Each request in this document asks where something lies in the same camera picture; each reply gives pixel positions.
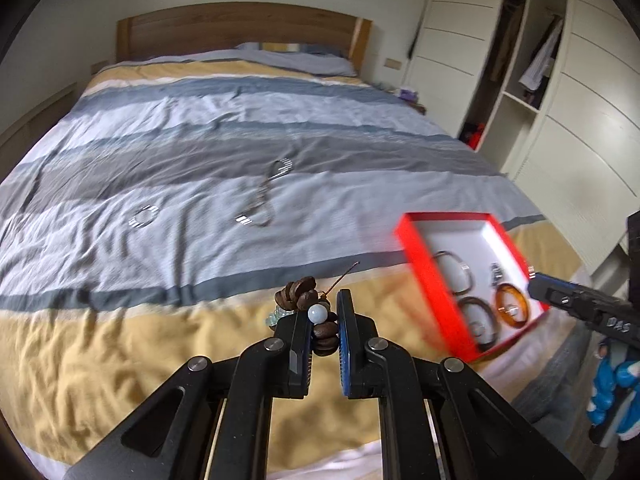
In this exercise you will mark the dark brown bangle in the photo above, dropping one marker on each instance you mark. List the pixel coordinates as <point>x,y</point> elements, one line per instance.
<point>495,329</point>

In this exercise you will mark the brown hanging garment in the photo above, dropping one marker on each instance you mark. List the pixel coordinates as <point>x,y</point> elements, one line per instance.
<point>507,45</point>

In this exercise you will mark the grey blue cloth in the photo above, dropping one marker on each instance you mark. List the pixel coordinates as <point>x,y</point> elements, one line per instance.
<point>555,385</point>

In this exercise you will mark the white wardrobe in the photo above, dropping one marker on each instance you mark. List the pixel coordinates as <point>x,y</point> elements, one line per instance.
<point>450,35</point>

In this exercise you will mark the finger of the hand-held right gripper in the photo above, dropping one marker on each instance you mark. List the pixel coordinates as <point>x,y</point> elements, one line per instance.
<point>555,295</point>

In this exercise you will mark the striped bed with duvet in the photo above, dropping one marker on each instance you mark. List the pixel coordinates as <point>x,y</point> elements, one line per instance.
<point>150,125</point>

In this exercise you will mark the blue white patterned clothing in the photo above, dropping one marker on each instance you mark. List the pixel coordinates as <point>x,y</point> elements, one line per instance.
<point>612,390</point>

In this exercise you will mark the thin silver bangle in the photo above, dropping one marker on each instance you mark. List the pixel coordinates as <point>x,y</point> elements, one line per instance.
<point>469,277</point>

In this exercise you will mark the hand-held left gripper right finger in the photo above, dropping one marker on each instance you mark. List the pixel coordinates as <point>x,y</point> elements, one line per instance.
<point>342,330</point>

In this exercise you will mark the red cardboard box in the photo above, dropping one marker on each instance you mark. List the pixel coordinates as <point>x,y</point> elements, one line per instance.
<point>465,239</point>

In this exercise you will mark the amber bangle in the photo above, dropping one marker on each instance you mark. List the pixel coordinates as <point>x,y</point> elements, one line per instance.
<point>500,311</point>

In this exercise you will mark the wooden headboard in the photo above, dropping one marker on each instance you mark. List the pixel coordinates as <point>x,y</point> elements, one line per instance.
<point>225,30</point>

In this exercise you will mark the purple tissue box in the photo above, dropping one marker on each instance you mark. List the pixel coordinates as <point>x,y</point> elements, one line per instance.
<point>407,94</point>

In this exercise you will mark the red item in wardrobe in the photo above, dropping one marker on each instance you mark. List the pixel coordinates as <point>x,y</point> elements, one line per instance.
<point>472,135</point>

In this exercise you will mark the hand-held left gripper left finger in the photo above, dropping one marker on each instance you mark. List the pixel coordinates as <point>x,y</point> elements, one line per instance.
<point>300,340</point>

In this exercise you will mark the striped hanging shirt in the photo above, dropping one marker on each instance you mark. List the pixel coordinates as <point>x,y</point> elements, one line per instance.
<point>537,66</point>

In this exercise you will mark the grey blue pillow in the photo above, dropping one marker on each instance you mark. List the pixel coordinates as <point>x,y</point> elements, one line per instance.
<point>310,63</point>

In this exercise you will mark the wooden nightstand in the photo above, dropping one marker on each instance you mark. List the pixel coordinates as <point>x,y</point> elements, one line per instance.
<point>419,109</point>

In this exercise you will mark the striped pillow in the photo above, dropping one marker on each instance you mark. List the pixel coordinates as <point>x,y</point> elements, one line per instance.
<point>292,48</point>

